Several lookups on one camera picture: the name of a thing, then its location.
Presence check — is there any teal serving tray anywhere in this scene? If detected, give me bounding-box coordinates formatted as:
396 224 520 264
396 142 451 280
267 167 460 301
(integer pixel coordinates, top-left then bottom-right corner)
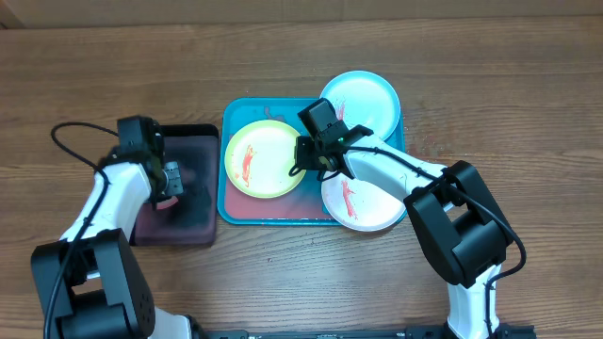
216 97 408 227

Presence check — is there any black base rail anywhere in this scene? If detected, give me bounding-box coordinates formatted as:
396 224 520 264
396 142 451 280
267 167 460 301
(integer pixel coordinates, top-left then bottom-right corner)
197 323 537 339

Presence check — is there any dark rectangular sponge tray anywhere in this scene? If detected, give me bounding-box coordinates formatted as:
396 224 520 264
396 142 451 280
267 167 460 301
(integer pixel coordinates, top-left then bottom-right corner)
130 124 220 247

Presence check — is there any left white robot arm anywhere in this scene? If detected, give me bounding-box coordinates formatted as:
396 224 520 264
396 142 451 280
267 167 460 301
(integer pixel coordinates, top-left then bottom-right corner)
31 163 205 338

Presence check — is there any light blue plate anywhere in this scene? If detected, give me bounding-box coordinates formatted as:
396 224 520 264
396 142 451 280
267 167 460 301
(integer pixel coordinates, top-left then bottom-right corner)
320 71 401 140

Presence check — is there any yellow plate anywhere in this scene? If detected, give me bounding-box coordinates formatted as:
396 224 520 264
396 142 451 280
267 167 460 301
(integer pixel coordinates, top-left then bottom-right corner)
224 120 305 199

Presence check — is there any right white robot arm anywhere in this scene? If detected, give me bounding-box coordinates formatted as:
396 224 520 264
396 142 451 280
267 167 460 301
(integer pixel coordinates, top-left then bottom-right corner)
294 133 527 338

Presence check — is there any white plate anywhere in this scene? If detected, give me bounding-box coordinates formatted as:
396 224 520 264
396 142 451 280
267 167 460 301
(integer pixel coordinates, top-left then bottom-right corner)
321 174 406 232

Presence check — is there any pink sponge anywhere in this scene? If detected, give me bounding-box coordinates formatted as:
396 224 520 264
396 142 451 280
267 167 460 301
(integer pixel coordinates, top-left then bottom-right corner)
155 196 178 210

